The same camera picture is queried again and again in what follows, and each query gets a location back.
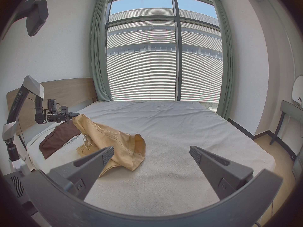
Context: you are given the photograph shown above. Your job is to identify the brown garment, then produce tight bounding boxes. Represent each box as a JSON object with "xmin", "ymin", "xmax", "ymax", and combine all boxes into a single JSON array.
[{"xmin": 39, "ymin": 122, "xmax": 81, "ymax": 160}]

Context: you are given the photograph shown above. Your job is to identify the round wall mirror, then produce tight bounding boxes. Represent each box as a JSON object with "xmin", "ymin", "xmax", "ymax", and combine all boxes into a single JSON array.
[{"xmin": 292, "ymin": 75, "xmax": 303, "ymax": 108}]

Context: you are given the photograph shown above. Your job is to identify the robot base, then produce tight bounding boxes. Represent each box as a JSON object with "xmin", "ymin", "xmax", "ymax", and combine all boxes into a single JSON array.
[{"xmin": 2, "ymin": 159, "xmax": 38, "ymax": 222}]

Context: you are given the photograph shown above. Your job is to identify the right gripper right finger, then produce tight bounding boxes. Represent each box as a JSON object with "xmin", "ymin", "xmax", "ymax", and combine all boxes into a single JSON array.
[{"xmin": 189, "ymin": 145, "xmax": 254, "ymax": 200}]

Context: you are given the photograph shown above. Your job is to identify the grey dressing table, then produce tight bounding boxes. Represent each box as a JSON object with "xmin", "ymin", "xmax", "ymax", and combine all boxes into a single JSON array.
[{"xmin": 270, "ymin": 99, "xmax": 303, "ymax": 146}]

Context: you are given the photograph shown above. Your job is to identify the bed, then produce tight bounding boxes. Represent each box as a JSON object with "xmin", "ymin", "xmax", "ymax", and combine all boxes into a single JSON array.
[{"xmin": 7, "ymin": 78, "xmax": 276, "ymax": 216}]

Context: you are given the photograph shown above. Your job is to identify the tan shorts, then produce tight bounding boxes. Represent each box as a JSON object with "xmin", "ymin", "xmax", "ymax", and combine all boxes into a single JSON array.
[{"xmin": 72, "ymin": 114, "xmax": 146, "ymax": 178}]

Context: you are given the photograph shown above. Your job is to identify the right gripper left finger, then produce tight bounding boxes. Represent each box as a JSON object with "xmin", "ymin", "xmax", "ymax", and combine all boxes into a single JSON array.
[{"xmin": 48, "ymin": 146, "xmax": 114, "ymax": 201}]

